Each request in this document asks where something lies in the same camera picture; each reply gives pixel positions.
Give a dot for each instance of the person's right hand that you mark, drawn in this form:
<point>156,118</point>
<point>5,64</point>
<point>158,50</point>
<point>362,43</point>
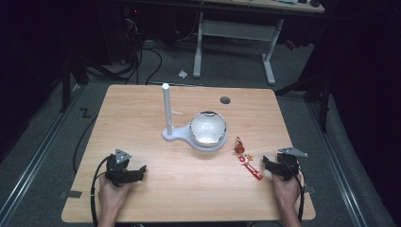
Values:
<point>287,190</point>

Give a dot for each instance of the metal floor rail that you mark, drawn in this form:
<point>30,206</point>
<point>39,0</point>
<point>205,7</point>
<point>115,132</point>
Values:
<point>337,164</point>
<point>38,157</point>

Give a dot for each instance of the long red stick packet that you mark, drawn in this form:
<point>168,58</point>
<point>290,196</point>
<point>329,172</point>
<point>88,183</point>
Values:
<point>250,168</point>

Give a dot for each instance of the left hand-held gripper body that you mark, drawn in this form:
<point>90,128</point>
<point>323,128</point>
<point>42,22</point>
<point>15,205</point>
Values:
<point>117,167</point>

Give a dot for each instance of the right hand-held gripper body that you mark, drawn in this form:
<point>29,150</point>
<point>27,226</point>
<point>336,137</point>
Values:
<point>288,164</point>

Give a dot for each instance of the white frame desk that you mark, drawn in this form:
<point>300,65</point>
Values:
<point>235,30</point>

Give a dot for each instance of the white paper scrap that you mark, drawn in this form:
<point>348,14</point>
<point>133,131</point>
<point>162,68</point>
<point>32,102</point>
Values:
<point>183,74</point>

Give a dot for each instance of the shiny metal bowl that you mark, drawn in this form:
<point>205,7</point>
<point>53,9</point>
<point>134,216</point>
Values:
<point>208,127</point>

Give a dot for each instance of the grey tape strip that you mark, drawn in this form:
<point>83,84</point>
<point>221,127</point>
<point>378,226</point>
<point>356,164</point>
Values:
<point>72,194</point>
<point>309,189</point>

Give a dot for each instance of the white stand with pole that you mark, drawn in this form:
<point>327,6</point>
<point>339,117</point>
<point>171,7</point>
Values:
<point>171,134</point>

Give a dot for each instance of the small gold wrapper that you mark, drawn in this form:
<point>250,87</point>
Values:
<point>249,156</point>

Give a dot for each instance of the small red object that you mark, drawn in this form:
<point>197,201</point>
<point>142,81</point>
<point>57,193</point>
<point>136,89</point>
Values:
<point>290,44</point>

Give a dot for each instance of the black metal stand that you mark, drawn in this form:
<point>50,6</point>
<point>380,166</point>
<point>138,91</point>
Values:
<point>315,94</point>
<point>67,82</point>

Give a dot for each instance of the person's left hand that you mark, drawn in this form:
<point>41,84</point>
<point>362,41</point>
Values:
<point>110,192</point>

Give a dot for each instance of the small red candy wrapper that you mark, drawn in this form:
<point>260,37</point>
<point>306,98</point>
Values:
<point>240,147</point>

